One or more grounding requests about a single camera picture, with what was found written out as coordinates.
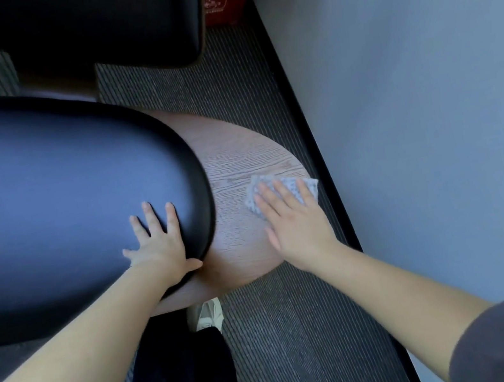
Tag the white right sneaker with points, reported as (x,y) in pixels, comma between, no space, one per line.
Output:
(206,315)

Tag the person's left hand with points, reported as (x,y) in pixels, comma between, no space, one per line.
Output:
(166,257)

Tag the black trousers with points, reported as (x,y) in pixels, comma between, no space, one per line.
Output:
(183,380)

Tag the person's left forearm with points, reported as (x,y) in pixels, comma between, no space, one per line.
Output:
(77,360)

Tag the person's right hand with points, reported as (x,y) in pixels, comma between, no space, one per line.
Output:
(301,233)

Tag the light blue cleaning cloth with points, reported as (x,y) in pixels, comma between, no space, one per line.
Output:
(251,203)

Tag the person's right forearm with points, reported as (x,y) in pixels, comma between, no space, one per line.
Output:
(399,308)

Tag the wooden chair with black cushion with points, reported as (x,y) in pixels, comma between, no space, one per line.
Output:
(65,206)

